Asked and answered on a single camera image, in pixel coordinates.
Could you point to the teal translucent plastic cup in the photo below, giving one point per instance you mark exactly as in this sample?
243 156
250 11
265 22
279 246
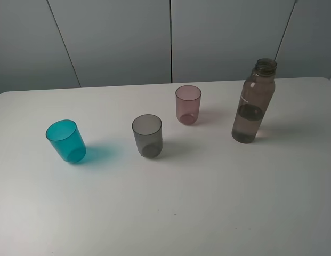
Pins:
66 139

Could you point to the grey translucent plastic cup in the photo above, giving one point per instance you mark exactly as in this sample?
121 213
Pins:
147 130

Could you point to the pink translucent plastic cup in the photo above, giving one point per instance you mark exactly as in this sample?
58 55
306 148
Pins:
187 104

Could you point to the brown translucent water bottle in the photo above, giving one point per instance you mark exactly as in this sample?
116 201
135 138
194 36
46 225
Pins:
255 98

